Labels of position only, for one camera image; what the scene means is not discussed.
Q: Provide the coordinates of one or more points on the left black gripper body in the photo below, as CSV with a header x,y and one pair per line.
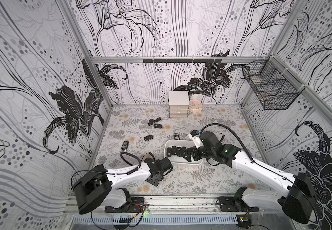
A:
x,y
156,180

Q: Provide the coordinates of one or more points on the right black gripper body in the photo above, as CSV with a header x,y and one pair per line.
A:
x,y
191,154

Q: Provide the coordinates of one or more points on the white storage tray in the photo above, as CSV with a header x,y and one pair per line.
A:
x,y
174,159

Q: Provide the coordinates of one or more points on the black key with buttons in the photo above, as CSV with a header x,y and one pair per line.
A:
x,y
148,138

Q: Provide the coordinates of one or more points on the silver black BMW key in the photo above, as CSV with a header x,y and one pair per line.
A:
x,y
125,145

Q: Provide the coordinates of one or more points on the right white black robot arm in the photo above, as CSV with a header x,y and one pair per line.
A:
x,y
293,194

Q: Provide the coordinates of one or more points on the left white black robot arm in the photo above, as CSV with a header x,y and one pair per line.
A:
x,y
106,187

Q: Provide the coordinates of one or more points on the black Audi key fob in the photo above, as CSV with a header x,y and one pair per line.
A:
x,y
176,136

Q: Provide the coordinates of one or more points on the black VW key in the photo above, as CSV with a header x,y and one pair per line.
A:
x,y
159,126

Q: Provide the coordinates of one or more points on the black flip key upper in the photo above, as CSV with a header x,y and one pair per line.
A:
x,y
151,122

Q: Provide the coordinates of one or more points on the pink round alarm clock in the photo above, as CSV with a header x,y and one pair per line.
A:
x,y
195,106

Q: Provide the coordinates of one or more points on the white mini drawer cabinet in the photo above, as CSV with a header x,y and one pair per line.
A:
x,y
178,104

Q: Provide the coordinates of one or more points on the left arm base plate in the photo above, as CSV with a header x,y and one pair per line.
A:
x,y
134,205

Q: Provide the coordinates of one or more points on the white cable duct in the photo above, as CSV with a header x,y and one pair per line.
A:
x,y
160,219

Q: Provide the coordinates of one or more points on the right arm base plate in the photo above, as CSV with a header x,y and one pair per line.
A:
x,y
231,204

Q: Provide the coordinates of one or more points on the black wall hook rail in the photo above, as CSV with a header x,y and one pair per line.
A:
x,y
180,60

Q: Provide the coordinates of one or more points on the black wire wall basket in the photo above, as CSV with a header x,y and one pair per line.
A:
x,y
270,83

